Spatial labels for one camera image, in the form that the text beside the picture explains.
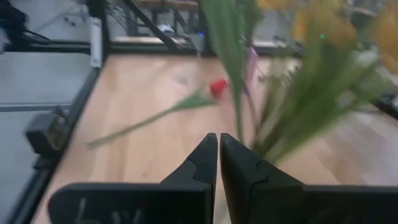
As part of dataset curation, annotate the yellow artificial flower bunch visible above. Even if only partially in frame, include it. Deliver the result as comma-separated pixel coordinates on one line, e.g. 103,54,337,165
248,0,398,166

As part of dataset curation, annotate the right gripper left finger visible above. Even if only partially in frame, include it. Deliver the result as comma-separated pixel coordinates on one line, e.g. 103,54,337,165
48,133,218,224

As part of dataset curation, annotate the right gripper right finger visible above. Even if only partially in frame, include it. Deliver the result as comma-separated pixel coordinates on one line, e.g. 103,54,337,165
220,133,398,224

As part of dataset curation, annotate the red artificial tulip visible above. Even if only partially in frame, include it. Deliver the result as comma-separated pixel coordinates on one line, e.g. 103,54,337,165
86,78,229,149

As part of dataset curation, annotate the black metal table frame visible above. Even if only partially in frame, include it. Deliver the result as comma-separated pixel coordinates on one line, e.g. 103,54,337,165
0,0,218,224

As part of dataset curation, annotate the person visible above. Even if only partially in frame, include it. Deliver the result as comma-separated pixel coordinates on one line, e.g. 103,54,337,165
0,0,50,46

